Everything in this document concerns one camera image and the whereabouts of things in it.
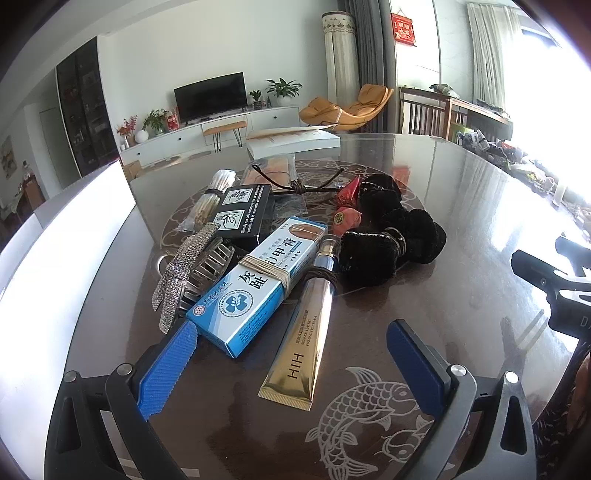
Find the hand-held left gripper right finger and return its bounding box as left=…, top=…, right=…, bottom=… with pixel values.
left=387, top=320, right=539, bottom=480

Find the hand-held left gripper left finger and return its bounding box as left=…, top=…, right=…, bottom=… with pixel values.
left=44, top=320, right=199, bottom=480

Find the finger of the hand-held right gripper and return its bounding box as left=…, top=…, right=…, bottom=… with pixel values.
left=555, top=236, right=591, bottom=266
left=511, top=250, right=578, bottom=296

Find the rhinestone hair claw clip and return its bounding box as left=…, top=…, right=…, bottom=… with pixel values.
left=154, top=222, right=236, bottom=334

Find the gold cream tube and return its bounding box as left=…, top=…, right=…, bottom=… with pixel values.
left=257, top=234, right=342, bottom=412

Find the blue white medicine box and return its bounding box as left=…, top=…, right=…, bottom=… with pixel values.
left=186, top=217, right=329, bottom=360

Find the black velvet pouch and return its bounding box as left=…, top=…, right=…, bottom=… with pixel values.
left=339, top=173, right=448, bottom=291

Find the red snack packet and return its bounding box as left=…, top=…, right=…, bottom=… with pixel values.
left=330, top=206, right=366, bottom=237
left=335, top=175, right=364, bottom=208

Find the clear bag of toothpicks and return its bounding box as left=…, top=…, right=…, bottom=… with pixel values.
left=177, top=169, right=238, bottom=232

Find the small black box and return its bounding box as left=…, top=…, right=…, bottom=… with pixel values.
left=213, top=185, right=274, bottom=239

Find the brown knotted cord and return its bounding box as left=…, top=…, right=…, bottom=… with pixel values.
left=252, top=164, right=345, bottom=197

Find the phone case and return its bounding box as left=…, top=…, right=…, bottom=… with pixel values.
left=242, top=154, right=308, bottom=217

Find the person's right forearm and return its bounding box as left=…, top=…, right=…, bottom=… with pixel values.
left=533, top=344, right=591, bottom=480

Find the clutter of small household things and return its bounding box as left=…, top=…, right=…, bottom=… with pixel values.
left=455, top=127, right=591, bottom=217

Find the wooden slatted bench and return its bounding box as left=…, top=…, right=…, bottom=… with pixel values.
left=399, top=85, right=513, bottom=144

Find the white sheer curtain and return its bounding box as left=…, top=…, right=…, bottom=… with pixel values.
left=467, top=2, right=513, bottom=116

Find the white television cabinet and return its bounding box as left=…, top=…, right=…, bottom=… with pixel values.
left=119, top=106, right=301, bottom=168

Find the orange lounge chair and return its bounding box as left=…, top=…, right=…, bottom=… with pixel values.
left=299, top=84, right=394, bottom=133

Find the red flower arrangement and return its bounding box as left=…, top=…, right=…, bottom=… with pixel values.
left=117, top=115, right=138, bottom=148

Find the leafy potted plant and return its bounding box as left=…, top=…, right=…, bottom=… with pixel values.
left=142, top=109, right=171, bottom=137

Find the grey curtain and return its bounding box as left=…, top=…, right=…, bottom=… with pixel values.
left=339, top=0, right=398, bottom=132

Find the white book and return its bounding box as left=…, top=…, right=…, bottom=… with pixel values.
left=246, top=127, right=341, bottom=160

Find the wooden bench with hairpin legs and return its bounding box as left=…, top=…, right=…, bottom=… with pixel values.
left=202, top=120, right=249, bottom=151

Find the dark display cabinet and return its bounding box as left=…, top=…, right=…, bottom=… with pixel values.
left=55, top=37, right=122, bottom=178

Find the black television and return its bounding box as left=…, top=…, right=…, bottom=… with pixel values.
left=174, top=72, right=247, bottom=126

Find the covered standing air conditioner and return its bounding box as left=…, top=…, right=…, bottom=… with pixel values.
left=322, top=10, right=361, bottom=112

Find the large green potted plant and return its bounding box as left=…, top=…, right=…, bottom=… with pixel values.
left=265, top=78, right=303, bottom=108

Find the framed wall picture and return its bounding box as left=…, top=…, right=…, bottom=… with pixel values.
left=0, top=136, right=19, bottom=179

